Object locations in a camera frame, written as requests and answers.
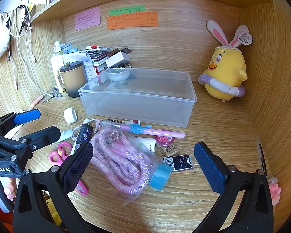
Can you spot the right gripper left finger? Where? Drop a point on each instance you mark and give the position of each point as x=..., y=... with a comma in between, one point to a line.
x=31, y=213

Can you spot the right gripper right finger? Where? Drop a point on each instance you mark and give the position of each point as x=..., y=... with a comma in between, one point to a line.
x=255, y=211

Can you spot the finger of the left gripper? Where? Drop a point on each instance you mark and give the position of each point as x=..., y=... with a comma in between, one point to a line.
x=27, y=116
x=41, y=138

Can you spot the pink scissors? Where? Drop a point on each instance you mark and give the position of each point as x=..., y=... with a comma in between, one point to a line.
x=57, y=157

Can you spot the green white tube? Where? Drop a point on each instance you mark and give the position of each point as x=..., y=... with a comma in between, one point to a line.
x=65, y=135

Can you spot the white tape roll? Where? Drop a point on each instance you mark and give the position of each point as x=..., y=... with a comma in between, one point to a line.
x=70, y=115

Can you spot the black capped purple tube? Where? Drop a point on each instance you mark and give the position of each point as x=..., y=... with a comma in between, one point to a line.
x=83, y=136

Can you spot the dark blue small box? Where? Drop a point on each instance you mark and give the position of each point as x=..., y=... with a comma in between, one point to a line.
x=178, y=163

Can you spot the blue tape roll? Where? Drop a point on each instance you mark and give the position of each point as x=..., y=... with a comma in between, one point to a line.
x=160, y=176

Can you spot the small white bottle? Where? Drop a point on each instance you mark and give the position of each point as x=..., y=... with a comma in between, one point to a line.
x=149, y=143

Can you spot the pink round jar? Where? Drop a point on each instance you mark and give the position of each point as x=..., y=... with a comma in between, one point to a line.
x=164, y=141

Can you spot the person's right hand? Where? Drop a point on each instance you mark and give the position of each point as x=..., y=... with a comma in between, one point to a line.
x=275, y=191

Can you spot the person's left hand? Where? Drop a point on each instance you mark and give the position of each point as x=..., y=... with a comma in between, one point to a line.
x=10, y=188

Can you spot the eyeglasses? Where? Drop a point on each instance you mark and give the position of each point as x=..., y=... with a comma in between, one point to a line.
x=55, y=93

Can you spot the brown lidded mug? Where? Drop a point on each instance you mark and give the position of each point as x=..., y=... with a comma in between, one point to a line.
x=72, y=76

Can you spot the stack of books and papers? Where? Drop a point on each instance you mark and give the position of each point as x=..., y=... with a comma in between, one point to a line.
x=93, y=60

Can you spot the red white marker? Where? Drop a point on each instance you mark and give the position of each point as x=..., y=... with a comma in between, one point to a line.
x=91, y=47

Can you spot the white bowl of beads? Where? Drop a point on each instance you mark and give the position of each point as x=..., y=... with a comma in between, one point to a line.
x=118, y=74

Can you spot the white rectangular box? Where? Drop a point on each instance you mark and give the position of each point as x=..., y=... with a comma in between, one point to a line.
x=117, y=59

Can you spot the wooden stamp block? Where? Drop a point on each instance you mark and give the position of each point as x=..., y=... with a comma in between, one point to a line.
x=167, y=151

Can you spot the pink sticky note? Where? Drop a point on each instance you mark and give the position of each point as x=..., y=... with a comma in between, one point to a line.
x=87, y=18

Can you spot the clear plastic storage box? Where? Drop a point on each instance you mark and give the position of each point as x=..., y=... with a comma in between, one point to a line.
x=162, y=97

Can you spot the yellow chick plush toy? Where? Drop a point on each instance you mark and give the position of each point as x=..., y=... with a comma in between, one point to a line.
x=226, y=70

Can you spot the green sticky note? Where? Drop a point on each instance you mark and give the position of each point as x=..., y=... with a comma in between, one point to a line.
x=127, y=10

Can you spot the orange sticky note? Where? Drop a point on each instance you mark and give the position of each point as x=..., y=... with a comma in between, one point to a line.
x=139, y=19

